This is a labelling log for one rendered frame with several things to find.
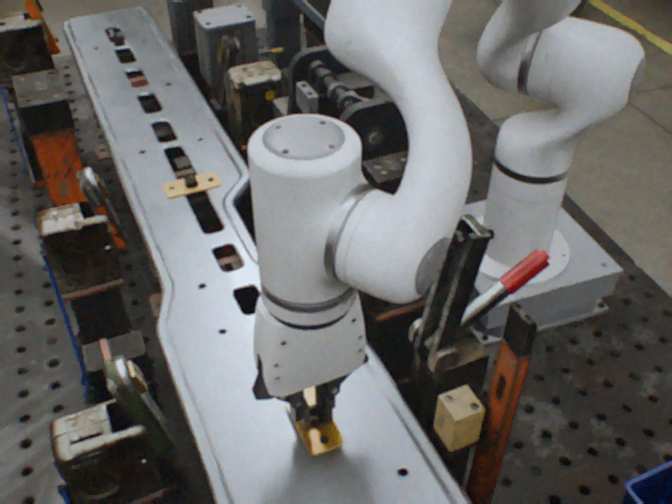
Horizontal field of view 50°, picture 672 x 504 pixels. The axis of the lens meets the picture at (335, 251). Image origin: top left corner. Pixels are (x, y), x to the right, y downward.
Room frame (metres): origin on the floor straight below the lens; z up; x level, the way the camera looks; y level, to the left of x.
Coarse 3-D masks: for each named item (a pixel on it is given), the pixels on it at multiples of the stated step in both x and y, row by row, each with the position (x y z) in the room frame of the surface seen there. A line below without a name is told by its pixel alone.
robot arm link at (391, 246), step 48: (336, 0) 0.54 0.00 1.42; (384, 0) 0.51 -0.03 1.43; (432, 0) 0.52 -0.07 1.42; (336, 48) 0.52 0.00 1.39; (384, 48) 0.48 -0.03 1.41; (432, 48) 0.51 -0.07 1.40; (432, 96) 0.45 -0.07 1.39; (432, 144) 0.42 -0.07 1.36; (432, 192) 0.40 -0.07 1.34; (384, 240) 0.39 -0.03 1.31; (432, 240) 0.39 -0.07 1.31; (384, 288) 0.37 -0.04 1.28
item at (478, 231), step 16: (464, 224) 0.53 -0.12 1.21; (480, 224) 0.52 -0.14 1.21; (464, 240) 0.51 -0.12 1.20; (480, 240) 0.50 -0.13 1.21; (448, 256) 0.52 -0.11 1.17; (464, 256) 0.50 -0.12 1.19; (480, 256) 0.51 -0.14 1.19; (448, 272) 0.53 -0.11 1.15; (464, 272) 0.50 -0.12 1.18; (432, 288) 0.52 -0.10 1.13; (448, 288) 0.52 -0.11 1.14; (464, 288) 0.50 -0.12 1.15; (432, 304) 0.52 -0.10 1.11; (448, 304) 0.50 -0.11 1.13; (464, 304) 0.50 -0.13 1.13; (432, 320) 0.52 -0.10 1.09; (448, 320) 0.50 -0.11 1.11; (448, 336) 0.50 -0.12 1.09; (432, 352) 0.49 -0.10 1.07
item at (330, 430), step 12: (312, 396) 0.48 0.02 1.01; (288, 408) 0.46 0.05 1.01; (312, 408) 0.46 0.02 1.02; (312, 420) 0.44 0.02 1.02; (324, 420) 0.45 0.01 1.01; (300, 432) 0.43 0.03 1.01; (312, 432) 0.43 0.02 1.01; (324, 432) 0.43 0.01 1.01; (336, 432) 0.43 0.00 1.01; (312, 444) 0.42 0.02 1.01; (324, 444) 0.42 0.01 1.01; (336, 444) 0.42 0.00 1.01
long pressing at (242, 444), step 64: (128, 64) 1.27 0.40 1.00; (128, 128) 1.04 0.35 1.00; (192, 128) 1.04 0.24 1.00; (128, 192) 0.86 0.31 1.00; (192, 256) 0.72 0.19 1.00; (256, 256) 0.71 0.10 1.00; (192, 320) 0.60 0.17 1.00; (192, 384) 0.50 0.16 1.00; (384, 384) 0.50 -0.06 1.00; (256, 448) 0.42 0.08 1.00; (384, 448) 0.42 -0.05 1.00
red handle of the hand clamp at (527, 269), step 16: (528, 256) 0.56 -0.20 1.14; (544, 256) 0.56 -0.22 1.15; (512, 272) 0.55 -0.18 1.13; (528, 272) 0.54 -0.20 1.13; (496, 288) 0.54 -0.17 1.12; (512, 288) 0.54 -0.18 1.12; (480, 304) 0.53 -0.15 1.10; (496, 304) 0.53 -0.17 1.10; (464, 320) 0.52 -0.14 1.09; (432, 336) 0.51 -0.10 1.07
